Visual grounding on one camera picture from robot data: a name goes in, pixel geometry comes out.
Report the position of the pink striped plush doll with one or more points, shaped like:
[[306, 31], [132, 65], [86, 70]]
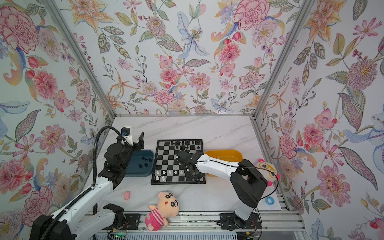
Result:
[[167, 207]]

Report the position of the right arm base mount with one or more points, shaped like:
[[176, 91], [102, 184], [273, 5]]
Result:
[[232, 222]]

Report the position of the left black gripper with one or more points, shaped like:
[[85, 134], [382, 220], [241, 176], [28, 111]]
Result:
[[141, 144]]

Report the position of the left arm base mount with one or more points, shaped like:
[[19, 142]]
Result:
[[129, 222]]

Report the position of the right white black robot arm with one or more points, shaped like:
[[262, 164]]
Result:
[[247, 181]]

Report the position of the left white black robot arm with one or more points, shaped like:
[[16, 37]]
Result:
[[68, 222]]

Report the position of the blue ring sticker card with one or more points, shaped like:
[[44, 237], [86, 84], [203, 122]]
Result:
[[272, 203]]

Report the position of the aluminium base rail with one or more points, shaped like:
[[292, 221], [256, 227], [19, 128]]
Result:
[[269, 221]]

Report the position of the teal plastic tray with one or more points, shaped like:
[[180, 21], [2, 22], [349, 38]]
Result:
[[141, 164]]

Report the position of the pink green plush toy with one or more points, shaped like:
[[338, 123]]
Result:
[[268, 171]]

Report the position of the yellow plastic tray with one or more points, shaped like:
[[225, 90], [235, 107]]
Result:
[[225, 155]]

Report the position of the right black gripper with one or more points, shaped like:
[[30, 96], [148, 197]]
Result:
[[189, 162]]

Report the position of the small pink eraser toy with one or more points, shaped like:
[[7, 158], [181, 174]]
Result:
[[127, 195]]

